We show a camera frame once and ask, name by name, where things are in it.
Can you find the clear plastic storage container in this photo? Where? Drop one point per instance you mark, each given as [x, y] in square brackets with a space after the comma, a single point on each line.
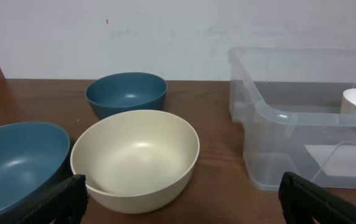
[288, 101]

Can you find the large cream bowl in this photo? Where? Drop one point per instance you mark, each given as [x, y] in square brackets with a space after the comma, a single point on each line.
[136, 161]

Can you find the blue bowl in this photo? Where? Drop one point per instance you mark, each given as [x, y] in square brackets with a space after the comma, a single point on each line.
[30, 154]
[123, 92]

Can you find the near blue bowl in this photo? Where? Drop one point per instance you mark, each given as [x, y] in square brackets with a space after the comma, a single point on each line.
[30, 154]

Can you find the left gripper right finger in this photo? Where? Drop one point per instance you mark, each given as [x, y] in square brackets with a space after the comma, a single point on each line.
[304, 202]

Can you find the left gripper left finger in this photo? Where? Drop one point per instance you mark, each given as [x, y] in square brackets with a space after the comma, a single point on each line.
[65, 202]

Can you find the far blue bowl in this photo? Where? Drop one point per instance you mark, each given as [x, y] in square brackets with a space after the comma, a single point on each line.
[123, 92]

